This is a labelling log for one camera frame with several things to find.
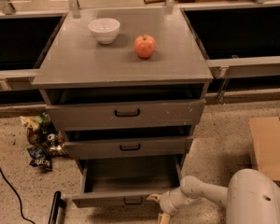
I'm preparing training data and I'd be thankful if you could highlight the right grey counter frame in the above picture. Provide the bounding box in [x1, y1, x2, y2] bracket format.
[182, 6, 280, 102]

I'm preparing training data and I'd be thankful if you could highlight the grey middle drawer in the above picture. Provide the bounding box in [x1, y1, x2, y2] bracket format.
[65, 136, 193, 160]

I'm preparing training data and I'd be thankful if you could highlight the grey drawer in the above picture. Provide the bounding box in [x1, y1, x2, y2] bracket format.
[47, 100, 205, 131]
[65, 136, 193, 160]
[72, 155, 181, 208]

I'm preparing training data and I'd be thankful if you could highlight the green snack bag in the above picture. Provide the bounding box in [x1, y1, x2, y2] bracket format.
[38, 112, 54, 133]

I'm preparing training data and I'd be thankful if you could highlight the white ceramic bowl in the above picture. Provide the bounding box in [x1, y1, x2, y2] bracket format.
[88, 18, 120, 44]

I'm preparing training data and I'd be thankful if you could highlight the grey top drawer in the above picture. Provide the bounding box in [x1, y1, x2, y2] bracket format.
[47, 100, 205, 131]

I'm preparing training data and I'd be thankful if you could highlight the red apple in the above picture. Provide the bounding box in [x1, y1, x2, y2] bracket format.
[133, 35, 156, 59]

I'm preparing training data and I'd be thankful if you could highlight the grey bottom drawer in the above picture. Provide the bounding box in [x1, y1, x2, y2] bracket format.
[72, 155, 181, 208]

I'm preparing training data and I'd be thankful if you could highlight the grey drawer cabinet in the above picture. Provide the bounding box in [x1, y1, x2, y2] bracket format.
[31, 6, 215, 173]

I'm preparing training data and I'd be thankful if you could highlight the black floor cable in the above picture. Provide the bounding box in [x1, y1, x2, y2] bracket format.
[0, 152, 37, 224]

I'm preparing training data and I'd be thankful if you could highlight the cardboard box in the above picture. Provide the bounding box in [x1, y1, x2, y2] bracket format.
[248, 114, 280, 187]

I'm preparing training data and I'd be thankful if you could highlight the left grey counter frame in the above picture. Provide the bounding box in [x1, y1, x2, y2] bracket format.
[0, 12, 65, 105]

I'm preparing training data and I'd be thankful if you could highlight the wooden stick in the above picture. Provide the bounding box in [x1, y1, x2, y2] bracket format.
[143, 0, 165, 5]

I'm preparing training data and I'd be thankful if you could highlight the brown snack bag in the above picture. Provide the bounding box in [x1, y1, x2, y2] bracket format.
[20, 116, 45, 146]

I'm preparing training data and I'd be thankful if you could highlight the blue snack bag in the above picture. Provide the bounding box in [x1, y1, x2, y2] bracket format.
[27, 147, 52, 171]

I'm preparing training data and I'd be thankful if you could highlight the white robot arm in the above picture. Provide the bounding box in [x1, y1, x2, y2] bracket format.
[147, 169, 280, 224]

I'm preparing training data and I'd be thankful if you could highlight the grey counter frame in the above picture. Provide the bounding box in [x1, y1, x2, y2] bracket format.
[0, 12, 65, 105]
[182, 6, 280, 102]

